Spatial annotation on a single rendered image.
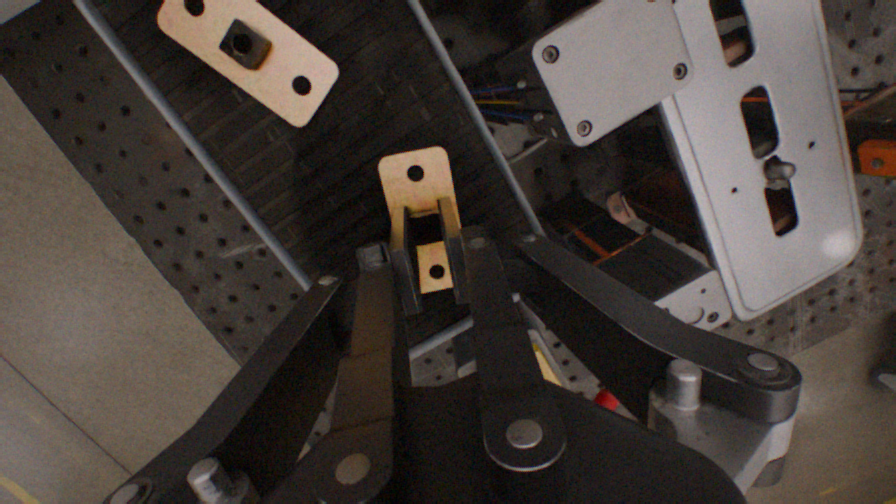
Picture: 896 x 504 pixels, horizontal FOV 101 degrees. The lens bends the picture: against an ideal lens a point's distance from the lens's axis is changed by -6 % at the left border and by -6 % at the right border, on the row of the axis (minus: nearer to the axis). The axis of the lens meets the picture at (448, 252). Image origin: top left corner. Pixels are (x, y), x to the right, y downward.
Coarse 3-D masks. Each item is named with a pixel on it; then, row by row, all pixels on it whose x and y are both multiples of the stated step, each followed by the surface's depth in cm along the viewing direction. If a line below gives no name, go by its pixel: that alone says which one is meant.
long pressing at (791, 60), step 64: (704, 0) 35; (768, 0) 35; (704, 64) 37; (768, 64) 37; (832, 64) 38; (704, 128) 39; (832, 128) 40; (704, 192) 41; (832, 192) 42; (768, 256) 45; (832, 256) 45
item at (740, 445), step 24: (672, 384) 7; (696, 384) 7; (648, 408) 8; (672, 408) 7; (696, 408) 7; (720, 408) 7; (672, 432) 7; (696, 432) 7; (720, 432) 7; (744, 432) 7; (768, 432) 7; (720, 456) 6; (744, 456) 6; (768, 456) 7; (744, 480) 6
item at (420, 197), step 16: (384, 160) 22; (400, 160) 22; (416, 160) 22; (432, 160) 22; (384, 176) 22; (400, 176) 22; (432, 176) 22; (448, 176) 22; (400, 192) 22; (416, 192) 22; (432, 192) 22; (448, 192) 22; (416, 208) 23; (432, 208) 23; (416, 224) 22; (416, 240) 22; (432, 240) 22; (432, 256) 24; (448, 272) 24; (432, 288) 24
